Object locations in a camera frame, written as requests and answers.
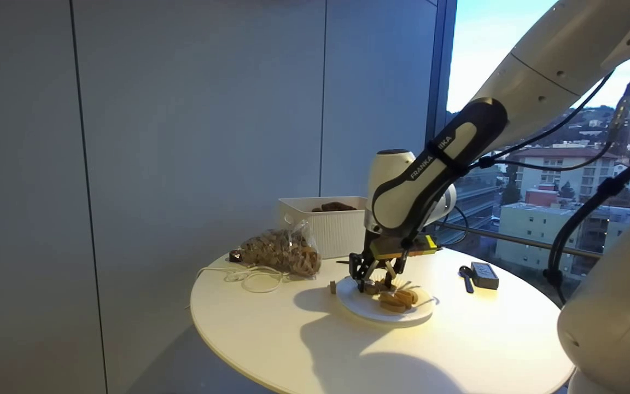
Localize white round plate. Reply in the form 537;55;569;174
336;277;441;329

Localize dark object inside bin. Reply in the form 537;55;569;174
312;200;362;215

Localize black handled tool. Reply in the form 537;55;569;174
458;262;478;296

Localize yellow wrist camera mount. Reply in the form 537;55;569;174
372;233;443;262

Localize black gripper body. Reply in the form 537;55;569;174
348;244;410;287

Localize pale loose rubber band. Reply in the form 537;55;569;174
209;261;290;298

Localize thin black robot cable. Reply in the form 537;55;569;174
466;55;630;174

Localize white plastic storage bin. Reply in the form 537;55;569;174
277;192;370;262

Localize thick black hose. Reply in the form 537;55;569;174
542;140;630;289

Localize brown food pieces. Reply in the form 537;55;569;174
377;283;425;316

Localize black rectangular case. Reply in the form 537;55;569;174
471;261;501;291

